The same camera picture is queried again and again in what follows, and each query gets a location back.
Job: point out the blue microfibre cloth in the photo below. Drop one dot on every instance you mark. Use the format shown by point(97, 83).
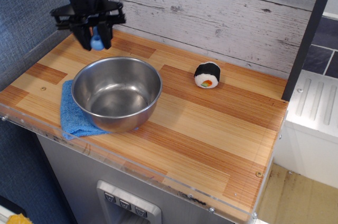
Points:
point(72, 119)

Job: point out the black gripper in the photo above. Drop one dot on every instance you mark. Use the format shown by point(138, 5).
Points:
point(79, 14)

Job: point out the yellow black object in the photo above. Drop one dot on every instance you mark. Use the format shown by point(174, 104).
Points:
point(18, 219)

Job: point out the stainless steel bowl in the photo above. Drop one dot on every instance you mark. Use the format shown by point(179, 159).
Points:
point(117, 94)

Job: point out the plush sushi roll toy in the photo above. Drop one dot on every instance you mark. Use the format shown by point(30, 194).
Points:
point(207, 75)

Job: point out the blue handled grey scoop spoon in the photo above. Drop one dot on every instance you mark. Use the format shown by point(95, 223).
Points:
point(96, 41)

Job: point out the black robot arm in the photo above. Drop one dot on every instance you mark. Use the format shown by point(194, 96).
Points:
point(90, 21)

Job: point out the white ribbed cabinet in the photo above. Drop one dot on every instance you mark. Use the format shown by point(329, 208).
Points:
point(308, 138)

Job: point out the silver dispenser button panel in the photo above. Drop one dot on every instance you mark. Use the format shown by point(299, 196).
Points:
point(120, 206)

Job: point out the dark grey right post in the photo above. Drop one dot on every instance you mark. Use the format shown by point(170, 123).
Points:
point(306, 42)

